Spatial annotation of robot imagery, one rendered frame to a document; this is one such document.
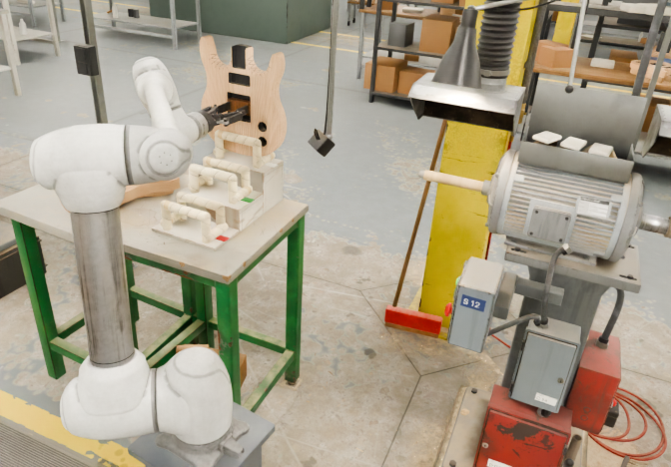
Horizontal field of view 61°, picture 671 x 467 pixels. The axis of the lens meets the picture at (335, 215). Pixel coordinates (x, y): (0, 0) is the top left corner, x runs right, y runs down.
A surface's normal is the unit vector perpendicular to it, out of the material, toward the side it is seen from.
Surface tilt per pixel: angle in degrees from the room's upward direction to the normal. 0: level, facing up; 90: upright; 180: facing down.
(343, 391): 0
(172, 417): 82
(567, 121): 90
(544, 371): 90
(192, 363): 6
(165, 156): 75
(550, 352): 90
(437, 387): 0
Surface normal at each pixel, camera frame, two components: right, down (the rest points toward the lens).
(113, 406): 0.25, 0.23
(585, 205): -0.33, -0.05
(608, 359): 0.06, -0.88
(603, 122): -0.40, 0.41
